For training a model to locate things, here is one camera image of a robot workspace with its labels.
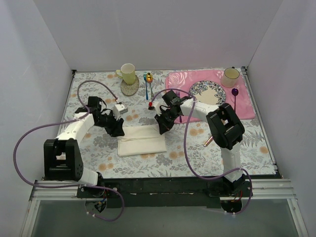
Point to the purple spoon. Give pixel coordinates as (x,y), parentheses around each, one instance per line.
(235,93)

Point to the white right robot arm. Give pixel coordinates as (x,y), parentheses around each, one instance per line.
(226,131)

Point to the woven round coaster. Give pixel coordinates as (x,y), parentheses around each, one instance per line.
(129,89)

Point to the purple fork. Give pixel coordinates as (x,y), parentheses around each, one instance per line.
(178,94)

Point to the rainbow gold spoon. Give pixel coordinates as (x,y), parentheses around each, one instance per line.
(149,79)

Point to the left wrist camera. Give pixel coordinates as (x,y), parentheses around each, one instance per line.
(119,109)

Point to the pink floral placemat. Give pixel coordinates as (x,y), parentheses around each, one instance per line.
(185,79)

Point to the rose gold knife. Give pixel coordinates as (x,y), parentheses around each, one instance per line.
(210,139)

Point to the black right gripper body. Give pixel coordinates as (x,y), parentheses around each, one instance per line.
(163,120)

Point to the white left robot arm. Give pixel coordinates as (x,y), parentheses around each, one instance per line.
(62,157)

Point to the yellow green mug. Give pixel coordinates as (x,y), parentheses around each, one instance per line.
(127,73)

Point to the blue fork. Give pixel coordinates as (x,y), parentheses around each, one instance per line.
(146,84)

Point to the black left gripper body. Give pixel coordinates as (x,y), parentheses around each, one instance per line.
(114,126)

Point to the cream enamel mug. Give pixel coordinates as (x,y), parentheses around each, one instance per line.
(230,77)

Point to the white cloth napkin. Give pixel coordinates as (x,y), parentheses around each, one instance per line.
(140,140)

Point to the blue floral plate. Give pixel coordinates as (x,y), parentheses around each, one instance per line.
(208,92)

